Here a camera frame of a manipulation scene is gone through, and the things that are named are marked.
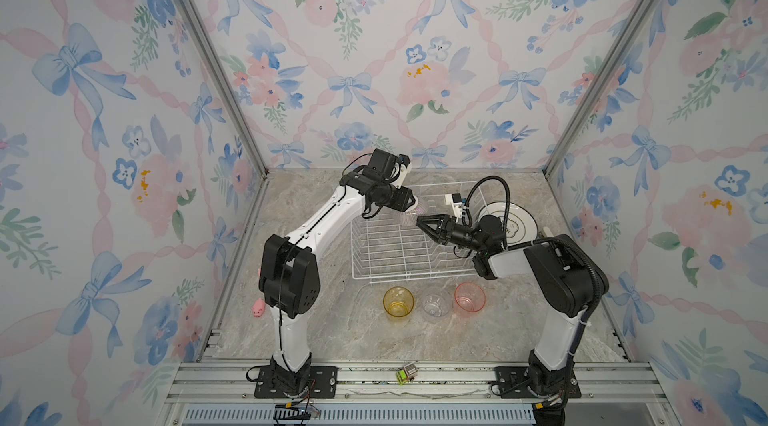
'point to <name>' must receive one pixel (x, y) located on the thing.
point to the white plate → (521, 226)
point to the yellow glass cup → (398, 301)
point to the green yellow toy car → (407, 373)
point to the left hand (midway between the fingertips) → (409, 195)
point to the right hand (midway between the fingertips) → (417, 223)
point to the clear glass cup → (436, 303)
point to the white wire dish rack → (392, 246)
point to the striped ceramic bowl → (417, 210)
